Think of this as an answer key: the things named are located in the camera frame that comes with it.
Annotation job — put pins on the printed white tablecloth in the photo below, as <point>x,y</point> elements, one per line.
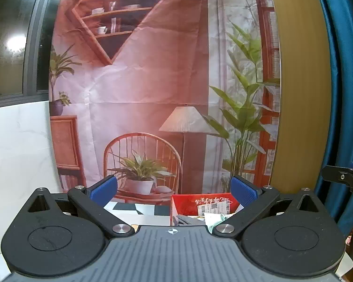
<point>153,219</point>

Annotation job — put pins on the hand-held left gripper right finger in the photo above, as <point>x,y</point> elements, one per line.
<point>242,191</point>

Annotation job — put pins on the room scene wall tapestry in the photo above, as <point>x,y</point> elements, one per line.
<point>150,64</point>

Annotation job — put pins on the red strawberry print box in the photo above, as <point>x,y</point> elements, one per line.
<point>188,204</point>

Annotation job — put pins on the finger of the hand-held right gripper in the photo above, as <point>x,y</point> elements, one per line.
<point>341,177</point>

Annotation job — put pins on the dark window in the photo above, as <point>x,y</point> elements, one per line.
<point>6,73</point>

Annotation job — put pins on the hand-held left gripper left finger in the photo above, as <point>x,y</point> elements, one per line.
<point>104,189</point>

